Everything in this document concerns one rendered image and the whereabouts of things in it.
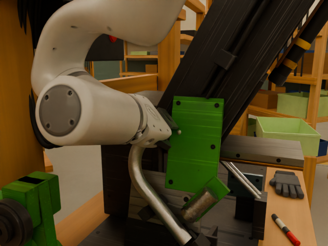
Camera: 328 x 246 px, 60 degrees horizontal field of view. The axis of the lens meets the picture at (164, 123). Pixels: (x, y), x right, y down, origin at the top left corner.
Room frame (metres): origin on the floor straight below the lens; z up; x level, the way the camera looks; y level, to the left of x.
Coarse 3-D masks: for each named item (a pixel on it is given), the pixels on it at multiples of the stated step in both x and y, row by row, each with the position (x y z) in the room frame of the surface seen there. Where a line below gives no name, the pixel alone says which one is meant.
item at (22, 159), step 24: (0, 0) 0.55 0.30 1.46; (0, 24) 0.54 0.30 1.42; (0, 48) 0.54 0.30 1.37; (24, 48) 0.59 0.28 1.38; (168, 48) 1.44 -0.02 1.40; (0, 72) 0.53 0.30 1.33; (24, 72) 0.58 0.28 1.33; (168, 72) 1.44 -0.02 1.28; (0, 96) 0.53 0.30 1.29; (24, 96) 0.58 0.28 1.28; (0, 120) 0.52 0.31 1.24; (24, 120) 0.57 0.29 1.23; (0, 144) 0.52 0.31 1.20; (24, 144) 0.56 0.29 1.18; (0, 168) 0.51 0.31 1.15; (24, 168) 0.56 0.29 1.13
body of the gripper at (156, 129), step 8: (136, 96) 0.52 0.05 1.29; (144, 104) 0.52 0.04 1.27; (152, 104) 0.56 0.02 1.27; (152, 112) 0.52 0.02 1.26; (152, 120) 0.49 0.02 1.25; (160, 120) 0.52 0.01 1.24; (144, 128) 0.45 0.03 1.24; (152, 128) 0.46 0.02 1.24; (160, 128) 0.49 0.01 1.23; (168, 128) 0.53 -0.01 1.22; (144, 136) 0.45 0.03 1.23; (152, 136) 0.47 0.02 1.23; (160, 136) 0.49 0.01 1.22; (168, 136) 0.52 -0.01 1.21; (136, 144) 0.46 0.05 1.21; (144, 144) 0.48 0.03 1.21; (152, 144) 0.50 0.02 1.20
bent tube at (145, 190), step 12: (168, 120) 0.59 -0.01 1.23; (132, 144) 0.62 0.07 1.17; (132, 156) 0.60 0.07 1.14; (132, 168) 0.59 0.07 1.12; (132, 180) 0.59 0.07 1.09; (144, 180) 0.59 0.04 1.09; (144, 192) 0.57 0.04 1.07; (156, 204) 0.55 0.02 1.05; (168, 216) 0.54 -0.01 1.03; (168, 228) 0.53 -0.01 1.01; (180, 228) 0.53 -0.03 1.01; (180, 240) 0.52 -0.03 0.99
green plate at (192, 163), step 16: (176, 96) 0.64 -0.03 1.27; (176, 112) 0.63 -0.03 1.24; (192, 112) 0.62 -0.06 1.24; (208, 112) 0.60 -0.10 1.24; (192, 128) 0.61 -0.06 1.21; (208, 128) 0.59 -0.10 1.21; (176, 144) 0.61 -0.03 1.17; (192, 144) 0.60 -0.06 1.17; (208, 144) 0.58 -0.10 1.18; (176, 160) 0.60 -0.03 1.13; (192, 160) 0.59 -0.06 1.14; (208, 160) 0.58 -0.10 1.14; (176, 176) 0.59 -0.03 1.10; (192, 176) 0.58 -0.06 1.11; (208, 176) 0.57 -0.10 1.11; (192, 192) 0.57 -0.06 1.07
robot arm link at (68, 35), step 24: (96, 0) 0.32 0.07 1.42; (120, 0) 0.30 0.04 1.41; (144, 0) 0.29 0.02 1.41; (168, 0) 0.30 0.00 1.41; (48, 24) 0.36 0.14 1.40; (72, 24) 0.35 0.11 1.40; (96, 24) 0.33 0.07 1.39; (120, 24) 0.31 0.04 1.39; (144, 24) 0.30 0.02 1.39; (168, 24) 0.32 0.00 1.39; (48, 48) 0.38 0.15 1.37; (72, 48) 0.39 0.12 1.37; (48, 72) 0.39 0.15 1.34; (72, 72) 0.39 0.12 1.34
